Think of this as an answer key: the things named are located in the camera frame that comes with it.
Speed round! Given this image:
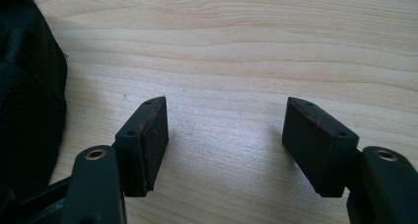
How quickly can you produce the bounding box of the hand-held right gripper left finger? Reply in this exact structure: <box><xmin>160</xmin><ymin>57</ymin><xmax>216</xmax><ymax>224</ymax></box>
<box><xmin>113</xmin><ymin>96</ymin><xmax>170</xmax><ymax>198</ymax></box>

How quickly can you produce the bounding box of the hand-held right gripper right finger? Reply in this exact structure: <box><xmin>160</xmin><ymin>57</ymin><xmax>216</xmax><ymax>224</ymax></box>
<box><xmin>281</xmin><ymin>96</ymin><xmax>360</xmax><ymax>198</ymax></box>

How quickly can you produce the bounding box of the black cloth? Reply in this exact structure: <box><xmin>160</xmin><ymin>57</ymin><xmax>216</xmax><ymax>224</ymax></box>
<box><xmin>0</xmin><ymin>0</ymin><xmax>69</xmax><ymax>205</ymax></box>

